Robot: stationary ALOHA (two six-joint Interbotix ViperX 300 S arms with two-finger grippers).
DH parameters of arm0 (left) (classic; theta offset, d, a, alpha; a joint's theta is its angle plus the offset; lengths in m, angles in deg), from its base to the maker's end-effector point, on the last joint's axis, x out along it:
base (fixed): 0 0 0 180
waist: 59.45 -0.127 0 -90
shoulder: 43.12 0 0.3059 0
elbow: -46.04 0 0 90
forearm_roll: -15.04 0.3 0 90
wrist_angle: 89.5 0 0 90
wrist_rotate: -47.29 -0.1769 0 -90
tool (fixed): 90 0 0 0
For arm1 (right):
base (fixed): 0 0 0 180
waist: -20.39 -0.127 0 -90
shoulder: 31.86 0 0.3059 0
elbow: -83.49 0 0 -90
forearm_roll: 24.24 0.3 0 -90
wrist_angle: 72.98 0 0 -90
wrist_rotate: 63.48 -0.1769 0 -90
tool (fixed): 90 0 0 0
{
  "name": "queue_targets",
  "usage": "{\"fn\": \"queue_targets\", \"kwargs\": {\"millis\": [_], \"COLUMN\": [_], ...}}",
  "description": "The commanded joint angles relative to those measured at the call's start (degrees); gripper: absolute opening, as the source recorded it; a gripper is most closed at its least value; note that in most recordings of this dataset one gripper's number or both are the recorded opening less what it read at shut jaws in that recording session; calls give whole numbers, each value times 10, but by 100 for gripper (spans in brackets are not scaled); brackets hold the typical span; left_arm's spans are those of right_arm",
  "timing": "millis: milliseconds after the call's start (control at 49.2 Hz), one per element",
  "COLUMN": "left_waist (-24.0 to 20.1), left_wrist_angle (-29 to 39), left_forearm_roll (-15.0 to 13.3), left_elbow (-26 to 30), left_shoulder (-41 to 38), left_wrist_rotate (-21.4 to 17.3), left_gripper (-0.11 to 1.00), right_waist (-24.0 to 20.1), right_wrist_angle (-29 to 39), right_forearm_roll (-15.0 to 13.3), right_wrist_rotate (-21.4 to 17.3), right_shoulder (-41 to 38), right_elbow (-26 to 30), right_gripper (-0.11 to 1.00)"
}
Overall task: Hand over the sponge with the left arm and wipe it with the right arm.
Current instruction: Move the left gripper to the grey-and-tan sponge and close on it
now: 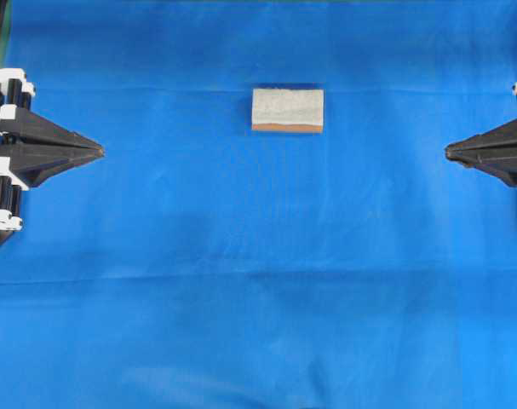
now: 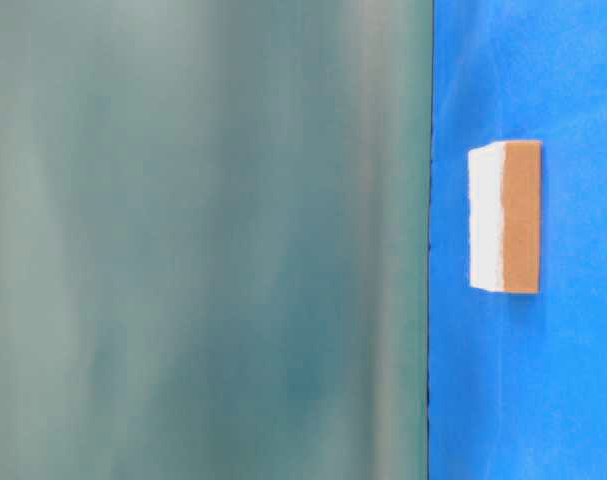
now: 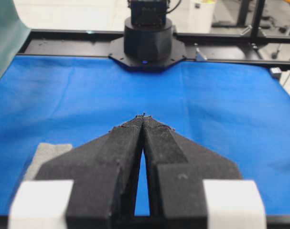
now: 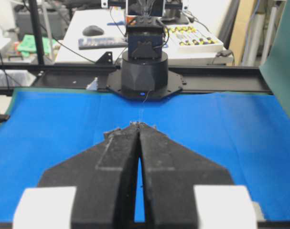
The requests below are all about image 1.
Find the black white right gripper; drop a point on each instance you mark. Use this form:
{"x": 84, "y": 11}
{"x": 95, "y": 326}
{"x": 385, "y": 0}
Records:
{"x": 499, "y": 163}

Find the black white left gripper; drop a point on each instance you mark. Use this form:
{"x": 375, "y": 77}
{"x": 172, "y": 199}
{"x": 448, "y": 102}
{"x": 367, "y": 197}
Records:
{"x": 26, "y": 167}

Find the grey and orange sponge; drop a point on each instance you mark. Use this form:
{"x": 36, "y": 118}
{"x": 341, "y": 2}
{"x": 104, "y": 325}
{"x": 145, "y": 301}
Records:
{"x": 288, "y": 110}

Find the blue table cloth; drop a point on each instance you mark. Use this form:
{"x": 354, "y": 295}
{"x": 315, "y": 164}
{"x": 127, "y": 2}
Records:
{"x": 203, "y": 264}

